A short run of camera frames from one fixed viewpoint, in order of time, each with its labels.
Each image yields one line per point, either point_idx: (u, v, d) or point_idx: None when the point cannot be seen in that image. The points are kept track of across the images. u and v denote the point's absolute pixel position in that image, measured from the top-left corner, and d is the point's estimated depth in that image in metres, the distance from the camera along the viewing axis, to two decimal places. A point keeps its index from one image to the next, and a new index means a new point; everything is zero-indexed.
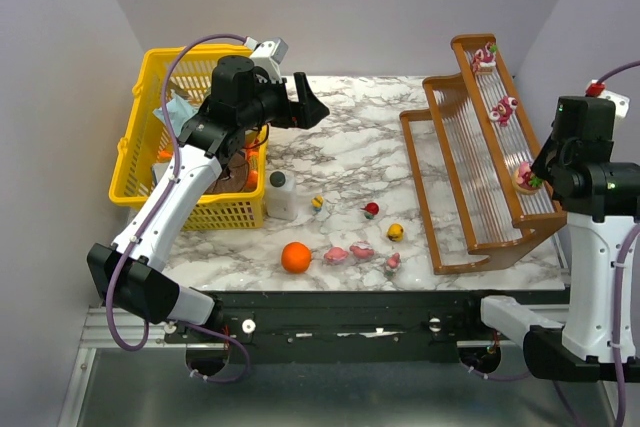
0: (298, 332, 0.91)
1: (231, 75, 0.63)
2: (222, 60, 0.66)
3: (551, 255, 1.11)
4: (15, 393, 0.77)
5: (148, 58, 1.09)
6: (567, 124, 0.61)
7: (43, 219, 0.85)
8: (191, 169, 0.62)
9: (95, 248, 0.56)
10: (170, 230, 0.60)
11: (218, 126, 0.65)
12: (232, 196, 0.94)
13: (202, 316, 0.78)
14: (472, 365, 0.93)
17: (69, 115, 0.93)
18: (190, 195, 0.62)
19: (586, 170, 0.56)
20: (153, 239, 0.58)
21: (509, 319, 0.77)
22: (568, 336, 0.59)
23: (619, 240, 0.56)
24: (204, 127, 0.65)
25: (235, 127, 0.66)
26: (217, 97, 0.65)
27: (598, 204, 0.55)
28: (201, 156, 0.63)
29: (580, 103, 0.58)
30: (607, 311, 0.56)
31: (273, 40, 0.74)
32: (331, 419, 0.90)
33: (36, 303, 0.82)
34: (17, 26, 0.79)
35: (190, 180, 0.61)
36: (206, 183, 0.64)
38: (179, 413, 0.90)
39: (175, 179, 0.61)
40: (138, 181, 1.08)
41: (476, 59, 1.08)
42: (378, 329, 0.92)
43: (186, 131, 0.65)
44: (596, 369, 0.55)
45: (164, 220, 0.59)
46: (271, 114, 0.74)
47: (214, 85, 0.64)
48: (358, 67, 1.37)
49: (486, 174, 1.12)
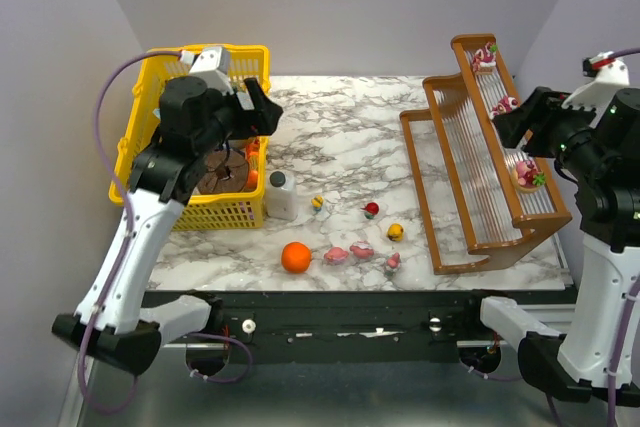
0: (298, 332, 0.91)
1: (181, 102, 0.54)
2: (170, 83, 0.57)
3: (551, 255, 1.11)
4: (15, 393, 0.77)
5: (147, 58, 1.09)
6: (614, 130, 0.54)
7: (43, 219, 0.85)
8: (146, 217, 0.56)
9: (59, 321, 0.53)
10: (137, 288, 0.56)
11: (172, 160, 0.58)
12: (232, 196, 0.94)
13: (202, 322, 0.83)
14: (472, 365, 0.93)
17: (69, 116, 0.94)
18: (151, 247, 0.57)
19: (613, 194, 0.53)
20: (117, 305, 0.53)
21: (509, 327, 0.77)
22: (565, 353, 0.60)
23: (633, 273, 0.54)
24: (156, 165, 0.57)
25: (193, 160, 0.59)
26: (167, 127, 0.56)
27: (620, 232, 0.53)
28: (155, 200, 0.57)
29: (636, 114, 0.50)
30: (608, 339, 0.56)
31: (214, 49, 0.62)
32: (331, 419, 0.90)
33: (37, 302, 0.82)
34: (17, 26, 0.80)
35: (147, 230, 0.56)
36: (167, 226, 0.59)
38: (178, 414, 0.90)
39: (131, 234, 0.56)
40: None
41: (476, 59, 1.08)
42: (378, 329, 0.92)
43: (134, 172, 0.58)
44: (588, 393, 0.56)
45: (125, 281, 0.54)
46: (229, 133, 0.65)
47: (162, 114, 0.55)
48: (358, 67, 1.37)
49: (486, 174, 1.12)
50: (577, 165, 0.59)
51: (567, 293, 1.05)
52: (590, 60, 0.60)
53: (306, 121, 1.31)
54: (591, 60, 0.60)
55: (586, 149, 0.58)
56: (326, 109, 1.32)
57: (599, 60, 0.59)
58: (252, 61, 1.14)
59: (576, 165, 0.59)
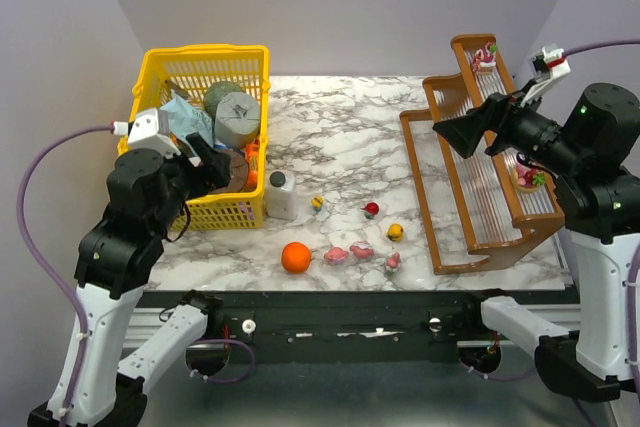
0: (298, 331, 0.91)
1: (131, 183, 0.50)
2: (120, 161, 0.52)
3: (551, 255, 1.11)
4: (14, 393, 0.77)
5: (148, 58, 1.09)
6: (586, 129, 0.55)
7: (43, 220, 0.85)
8: (100, 315, 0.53)
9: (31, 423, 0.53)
10: (104, 379, 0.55)
11: (120, 244, 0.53)
12: (232, 195, 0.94)
13: (201, 333, 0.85)
14: (472, 365, 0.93)
17: (68, 116, 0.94)
18: (110, 342, 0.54)
19: (591, 191, 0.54)
20: (86, 403, 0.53)
21: (516, 329, 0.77)
22: (584, 354, 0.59)
23: (628, 259, 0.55)
24: (103, 254, 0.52)
25: (145, 240, 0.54)
26: (118, 207, 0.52)
27: (606, 227, 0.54)
28: (106, 297, 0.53)
29: (607, 115, 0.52)
30: (623, 328, 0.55)
31: (150, 112, 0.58)
32: (331, 420, 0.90)
33: (36, 302, 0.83)
34: (17, 25, 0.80)
35: (103, 328, 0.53)
36: (126, 310, 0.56)
38: (179, 415, 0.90)
39: (86, 335, 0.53)
40: None
41: (475, 59, 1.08)
42: (378, 329, 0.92)
43: (80, 263, 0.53)
44: (617, 389, 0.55)
45: (90, 379, 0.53)
46: (186, 198, 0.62)
47: (110, 196, 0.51)
48: (358, 66, 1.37)
49: (486, 174, 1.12)
50: (551, 163, 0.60)
51: (567, 293, 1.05)
52: (542, 57, 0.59)
53: (306, 121, 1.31)
54: (544, 58, 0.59)
55: (558, 147, 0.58)
56: (326, 109, 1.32)
57: (554, 59, 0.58)
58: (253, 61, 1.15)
59: (551, 163, 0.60)
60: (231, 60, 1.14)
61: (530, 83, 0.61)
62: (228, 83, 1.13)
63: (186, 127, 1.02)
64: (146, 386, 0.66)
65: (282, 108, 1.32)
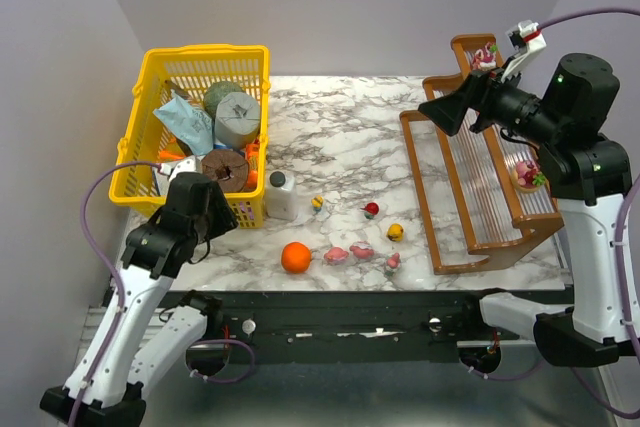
0: (298, 332, 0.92)
1: (189, 185, 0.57)
2: (181, 172, 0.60)
3: (551, 255, 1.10)
4: (15, 394, 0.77)
5: (148, 58, 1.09)
6: (564, 96, 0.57)
7: (44, 220, 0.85)
8: (138, 293, 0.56)
9: (49, 395, 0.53)
10: (127, 360, 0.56)
11: (165, 236, 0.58)
12: (232, 196, 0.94)
13: (202, 330, 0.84)
14: (472, 365, 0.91)
17: (69, 116, 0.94)
18: (140, 322, 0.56)
19: (572, 157, 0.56)
20: (105, 379, 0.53)
21: (513, 316, 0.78)
22: (580, 320, 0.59)
23: (613, 220, 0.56)
24: (149, 242, 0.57)
25: (186, 236, 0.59)
26: (170, 207, 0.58)
27: (588, 187, 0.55)
28: (146, 276, 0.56)
29: (582, 80, 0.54)
30: (616, 291, 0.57)
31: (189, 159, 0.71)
32: (331, 420, 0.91)
33: (37, 303, 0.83)
34: (18, 26, 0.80)
35: (137, 306, 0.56)
36: (159, 298, 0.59)
38: (179, 414, 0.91)
39: (122, 309, 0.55)
40: (138, 181, 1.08)
41: (476, 59, 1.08)
42: (378, 329, 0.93)
43: (127, 249, 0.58)
44: (614, 350, 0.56)
45: (115, 355, 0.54)
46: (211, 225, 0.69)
47: (169, 194, 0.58)
48: (358, 66, 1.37)
49: (486, 174, 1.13)
50: (534, 134, 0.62)
51: (567, 292, 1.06)
52: (519, 32, 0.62)
53: (306, 121, 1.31)
54: (520, 32, 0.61)
55: (538, 118, 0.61)
56: (326, 109, 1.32)
57: (529, 33, 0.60)
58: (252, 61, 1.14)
59: (534, 134, 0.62)
60: (231, 59, 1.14)
61: (508, 58, 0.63)
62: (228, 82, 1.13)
63: (186, 127, 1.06)
64: (144, 390, 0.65)
65: (282, 108, 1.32)
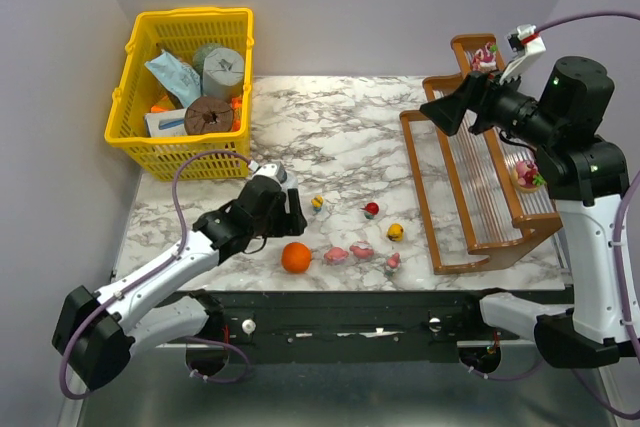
0: (298, 332, 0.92)
1: (260, 190, 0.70)
2: (259, 175, 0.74)
3: (551, 255, 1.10)
4: (15, 394, 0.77)
5: (140, 20, 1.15)
6: (560, 99, 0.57)
7: (44, 219, 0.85)
8: (194, 252, 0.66)
9: (79, 290, 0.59)
10: (151, 300, 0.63)
11: (232, 227, 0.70)
12: (219, 135, 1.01)
13: (195, 329, 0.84)
14: (472, 365, 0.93)
17: (69, 115, 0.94)
18: (183, 275, 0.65)
19: (569, 158, 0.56)
20: (134, 302, 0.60)
21: (514, 317, 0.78)
22: (580, 321, 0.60)
23: (611, 220, 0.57)
24: (217, 224, 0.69)
25: (244, 233, 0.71)
26: (241, 202, 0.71)
27: (586, 189, 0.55)
28: (207, 244, 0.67)
29: (578, 82, 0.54)
30: (614, 291, 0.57)
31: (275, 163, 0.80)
32: (332, 420, 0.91)
33: (39, 302, 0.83)
34: (19, 26, 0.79)
35: (189, 261, 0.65)
36: (201, 268, 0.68)
38: (180, 414, 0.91)
39: (177, 255, 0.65)
40: (131, 129, 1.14)
41: (476, 59, 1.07)
42: (378, 329, 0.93)
43: (202, 219, 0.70)
44: (615, 351, 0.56)
45: (151, 288, 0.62)
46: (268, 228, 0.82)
47: (242, 193, 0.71)
48: (358, 66, 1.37)
49: (486, 174, 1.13)
50: (531, 136, 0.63)
51: (567, 293, 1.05)
52: (517, 35, 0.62)
53: (306, 121, 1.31)
54: (518, 36, 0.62)
55: (535, 120, 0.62)
56: (326, 109, 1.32)
57: (527, 35, 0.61)
58: (239, 23, 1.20)
59: (529, 135, 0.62)
60: (219, 21, 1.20)
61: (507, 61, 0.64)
62: (215, 43, 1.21)
63: (176, 80, 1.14)
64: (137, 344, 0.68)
65: (282, 108, 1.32)
